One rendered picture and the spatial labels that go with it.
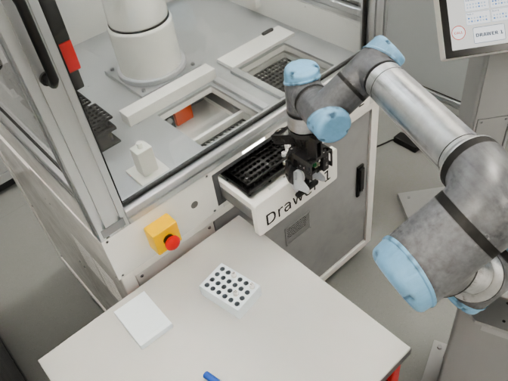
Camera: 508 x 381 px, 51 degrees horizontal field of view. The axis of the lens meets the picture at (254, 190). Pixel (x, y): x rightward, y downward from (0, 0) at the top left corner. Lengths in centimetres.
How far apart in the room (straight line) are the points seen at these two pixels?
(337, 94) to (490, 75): 100
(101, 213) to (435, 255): 75
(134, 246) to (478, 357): 99
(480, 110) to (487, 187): 128
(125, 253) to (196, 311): 22
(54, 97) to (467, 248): 74
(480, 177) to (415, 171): 197
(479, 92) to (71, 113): 138
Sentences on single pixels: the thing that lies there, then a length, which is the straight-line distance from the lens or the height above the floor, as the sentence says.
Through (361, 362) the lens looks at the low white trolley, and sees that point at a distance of 123.
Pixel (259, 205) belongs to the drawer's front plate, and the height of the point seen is 92.
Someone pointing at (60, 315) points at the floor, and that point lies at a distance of 245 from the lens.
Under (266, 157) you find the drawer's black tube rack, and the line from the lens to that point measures 145.
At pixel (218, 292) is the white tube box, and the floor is 79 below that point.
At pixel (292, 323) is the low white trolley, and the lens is 128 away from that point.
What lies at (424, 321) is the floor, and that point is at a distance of 220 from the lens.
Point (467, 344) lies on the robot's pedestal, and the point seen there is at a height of 46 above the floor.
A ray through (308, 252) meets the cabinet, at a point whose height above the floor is 30.
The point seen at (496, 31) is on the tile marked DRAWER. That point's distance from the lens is 178.
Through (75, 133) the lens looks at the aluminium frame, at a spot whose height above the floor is 124.
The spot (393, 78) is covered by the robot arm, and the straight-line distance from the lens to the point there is 97.
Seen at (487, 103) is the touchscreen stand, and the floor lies 69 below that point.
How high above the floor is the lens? 185
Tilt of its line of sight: 44 degrees down
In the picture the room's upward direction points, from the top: 9 degrees counter-clockwise
